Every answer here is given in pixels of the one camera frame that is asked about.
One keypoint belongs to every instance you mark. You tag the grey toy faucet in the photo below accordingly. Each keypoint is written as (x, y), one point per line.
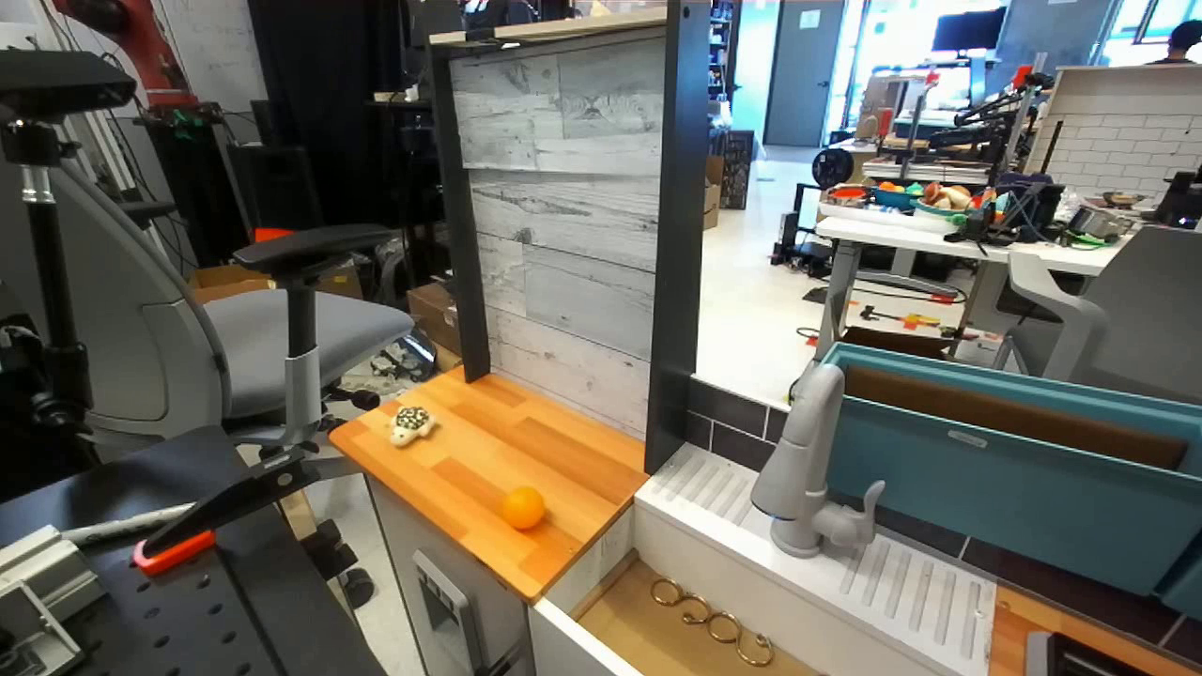
(794, 479)

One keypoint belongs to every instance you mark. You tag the white toy sink unit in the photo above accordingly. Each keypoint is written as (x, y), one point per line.
(688, 583)

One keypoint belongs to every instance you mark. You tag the cluttered white workbench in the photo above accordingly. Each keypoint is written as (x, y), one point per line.
(1103, 130)

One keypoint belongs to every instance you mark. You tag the orange fruit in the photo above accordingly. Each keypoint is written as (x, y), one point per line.
(524, 510)

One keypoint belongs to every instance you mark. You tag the black clamp with orange tip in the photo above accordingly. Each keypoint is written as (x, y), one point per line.
(198, 528)

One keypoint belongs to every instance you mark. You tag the black camera on stand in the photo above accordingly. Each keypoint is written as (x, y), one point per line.
(46, 377)

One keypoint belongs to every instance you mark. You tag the grey wood-pattern back panel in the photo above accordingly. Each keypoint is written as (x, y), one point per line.
(572, 173)

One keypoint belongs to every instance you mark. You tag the teal plastic bin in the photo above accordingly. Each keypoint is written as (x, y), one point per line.
(1084, 479)

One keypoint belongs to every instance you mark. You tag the white spotted turtle toy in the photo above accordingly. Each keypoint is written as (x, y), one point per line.
(409, 424)

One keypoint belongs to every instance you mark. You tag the grey office chair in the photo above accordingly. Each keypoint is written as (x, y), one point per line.
(160, 360)

